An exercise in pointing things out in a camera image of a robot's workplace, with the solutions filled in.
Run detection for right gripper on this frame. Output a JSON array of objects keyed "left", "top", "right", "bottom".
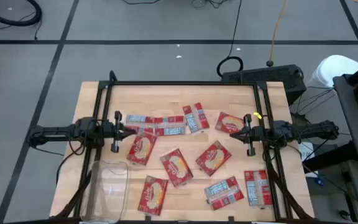
[{"left": 230, "top": 114, "right": 269, "bottom": 157}]

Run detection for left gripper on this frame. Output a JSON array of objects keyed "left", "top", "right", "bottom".
[{"left": 100, "top": 111, "right": 137, "bottom": 153}]

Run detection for white plastic bin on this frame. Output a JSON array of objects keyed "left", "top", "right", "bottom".
[{"left": 310, "top": 54, "right": 358, "bottom": 88}]

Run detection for black computer case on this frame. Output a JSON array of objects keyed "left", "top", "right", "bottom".
[{"left": 221, "top": 63, "right": 308, "bottom": 106}]

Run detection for white paper sheet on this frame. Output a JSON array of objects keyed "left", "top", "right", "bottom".
[{"left": 297, "top": 141, "right": 316, "bottom": 163}]

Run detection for thick black hose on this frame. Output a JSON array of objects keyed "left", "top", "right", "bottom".
[{"left": 0, "top": 0, "right": 42, "bottom": 27}]

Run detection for black stand beam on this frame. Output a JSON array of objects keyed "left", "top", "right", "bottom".
[{"left": 302, "top": 140, "right": 358, "bottom": 174}]

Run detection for black looped floor cable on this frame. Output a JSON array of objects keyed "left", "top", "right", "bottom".
[{"left": 216, "top": 0, "right": 245, "bottom": 78}]

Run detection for clear plastic basket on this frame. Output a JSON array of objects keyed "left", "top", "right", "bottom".
[{"left": 80, "top": 159, "right": 131, "bottom": 223}]

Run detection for black metal table frame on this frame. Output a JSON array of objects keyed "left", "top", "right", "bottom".
[{"left": 50, "top": 70, "right": 316, "bottom": 224}]

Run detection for yellow hanging cable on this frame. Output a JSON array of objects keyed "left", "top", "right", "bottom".
[{"left": 265, "top": 0, "right": 288, "bottom": 68}]

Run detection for grey equipment cart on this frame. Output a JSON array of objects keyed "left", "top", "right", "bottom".
[{"left": 333, "top": 73, "right": 358, "bottom": 165}]

